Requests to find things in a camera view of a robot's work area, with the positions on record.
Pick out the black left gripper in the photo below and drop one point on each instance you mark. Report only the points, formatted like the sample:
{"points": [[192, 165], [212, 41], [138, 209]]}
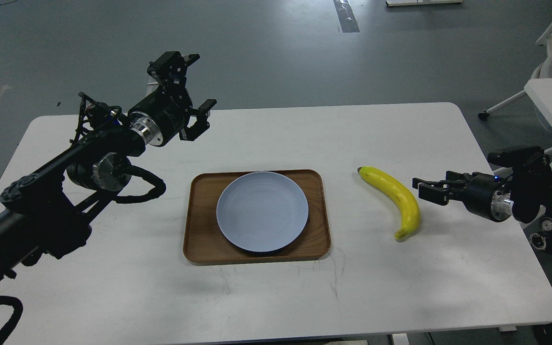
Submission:
{"points": [[169, 107]]}

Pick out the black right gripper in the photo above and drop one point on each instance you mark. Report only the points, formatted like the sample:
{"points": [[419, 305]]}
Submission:
{"points": [[485, 195]]}

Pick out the light blue plate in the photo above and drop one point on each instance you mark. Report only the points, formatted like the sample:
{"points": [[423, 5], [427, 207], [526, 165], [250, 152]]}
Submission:
{"points": [[262, 211]]}

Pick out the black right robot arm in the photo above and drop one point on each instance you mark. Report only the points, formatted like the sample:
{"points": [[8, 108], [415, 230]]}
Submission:
{"points": [[525, 194]]}

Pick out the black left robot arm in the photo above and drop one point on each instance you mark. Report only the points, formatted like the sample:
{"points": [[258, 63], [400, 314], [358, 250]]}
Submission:
{"points": [[51, 210]]}

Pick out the yellow banana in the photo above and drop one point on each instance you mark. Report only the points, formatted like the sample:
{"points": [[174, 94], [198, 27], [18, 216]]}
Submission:
{"points": [[399, 194]]}

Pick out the brown wooden tray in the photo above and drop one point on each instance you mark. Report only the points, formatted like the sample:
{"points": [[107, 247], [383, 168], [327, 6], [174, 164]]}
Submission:
{"points": [[204, 244]]}

